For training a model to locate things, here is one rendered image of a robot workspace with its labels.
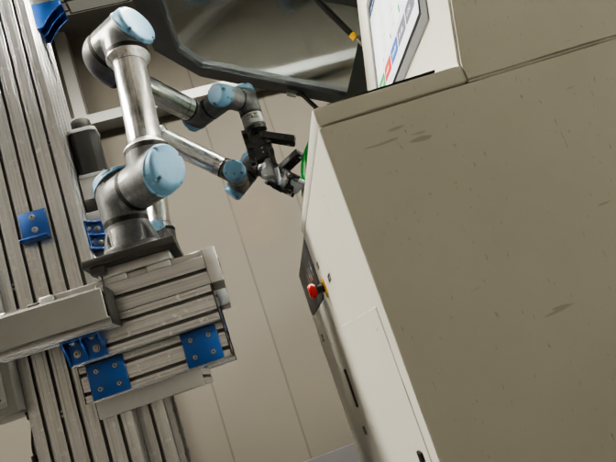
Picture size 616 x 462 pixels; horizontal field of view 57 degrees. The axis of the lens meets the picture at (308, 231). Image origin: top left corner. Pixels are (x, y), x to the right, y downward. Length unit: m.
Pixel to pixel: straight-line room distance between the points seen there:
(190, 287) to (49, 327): 0.32
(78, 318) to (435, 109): 0.88
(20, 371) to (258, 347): 1.84
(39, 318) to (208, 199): 2.23
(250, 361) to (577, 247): 2.66
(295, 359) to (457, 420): 2.61
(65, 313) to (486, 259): 0.91
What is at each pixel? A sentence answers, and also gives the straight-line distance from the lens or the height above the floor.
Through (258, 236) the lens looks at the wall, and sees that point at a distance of 3.41.
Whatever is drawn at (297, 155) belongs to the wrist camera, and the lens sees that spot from 2.05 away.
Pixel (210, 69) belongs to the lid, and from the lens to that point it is 2.36.
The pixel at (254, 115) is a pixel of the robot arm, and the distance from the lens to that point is 1.92.
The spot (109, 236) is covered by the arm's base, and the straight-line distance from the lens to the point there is 1.51.
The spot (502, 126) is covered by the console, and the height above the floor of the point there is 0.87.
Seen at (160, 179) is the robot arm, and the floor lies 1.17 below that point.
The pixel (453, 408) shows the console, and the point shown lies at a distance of 0.75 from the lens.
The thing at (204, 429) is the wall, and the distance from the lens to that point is 3.34.
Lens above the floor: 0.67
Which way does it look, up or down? 11 degrees up
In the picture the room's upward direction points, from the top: 19 degrees counter-clockwise
